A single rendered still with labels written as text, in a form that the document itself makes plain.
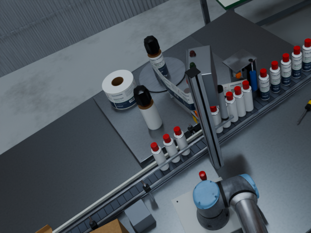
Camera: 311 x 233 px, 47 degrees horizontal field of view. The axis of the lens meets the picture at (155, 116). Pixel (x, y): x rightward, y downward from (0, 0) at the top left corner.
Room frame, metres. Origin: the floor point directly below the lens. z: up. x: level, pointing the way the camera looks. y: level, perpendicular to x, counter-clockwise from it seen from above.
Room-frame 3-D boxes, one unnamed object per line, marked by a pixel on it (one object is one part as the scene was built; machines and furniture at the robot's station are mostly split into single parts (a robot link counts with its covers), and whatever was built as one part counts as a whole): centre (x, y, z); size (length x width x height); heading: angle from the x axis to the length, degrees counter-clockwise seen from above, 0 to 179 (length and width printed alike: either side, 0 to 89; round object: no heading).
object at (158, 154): (1.08, 0.06, 0.98); 0.05 x 0.05 x 0.20
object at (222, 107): (1.06, -0.30, 1.18); 0.04 x 0.04 x 0.21
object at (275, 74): (1.25, -0.67, 0.98); 0.05 x 0.05 x 0.20
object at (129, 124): (1.58, -0.14, 0.86); 0.80 x 0.67 x 0.05; 103
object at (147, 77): (1.74, -0.15, 0.89); 0.31 x 0.31 x 0.01
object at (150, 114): (1.37, 0.02, 1.03); 0.09 x 0.09 x 0.30
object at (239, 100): (1.19, -0.43, 0.98); 0.05 x 0.05 x 0.20
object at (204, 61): (1.06, -0.24, 1.38); 0.17 x 0.10 x 0.19; 158
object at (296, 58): (1.28, -0.81, 0.98); 0.05 x 0.05 x 0.20
